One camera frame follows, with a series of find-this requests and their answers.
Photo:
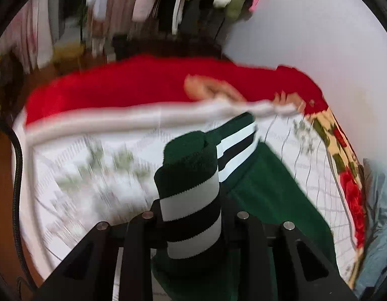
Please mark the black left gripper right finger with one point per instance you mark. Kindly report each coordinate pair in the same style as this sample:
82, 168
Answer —
290, 257

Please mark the white floral bed sheet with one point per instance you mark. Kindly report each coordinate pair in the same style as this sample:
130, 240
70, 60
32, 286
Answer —
89, 165

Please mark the green white varsity jacket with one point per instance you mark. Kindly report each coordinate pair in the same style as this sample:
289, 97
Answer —
201, 170

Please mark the hanging clothes rack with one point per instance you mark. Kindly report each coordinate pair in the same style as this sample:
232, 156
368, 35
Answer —
32, 31

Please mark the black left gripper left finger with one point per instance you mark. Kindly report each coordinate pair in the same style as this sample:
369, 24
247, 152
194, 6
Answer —
110, 260

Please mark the red floral blanket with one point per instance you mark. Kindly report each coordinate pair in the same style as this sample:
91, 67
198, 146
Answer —
146, 80

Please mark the light blue quilt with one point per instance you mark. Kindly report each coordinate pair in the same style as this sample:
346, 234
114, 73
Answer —
373, 270

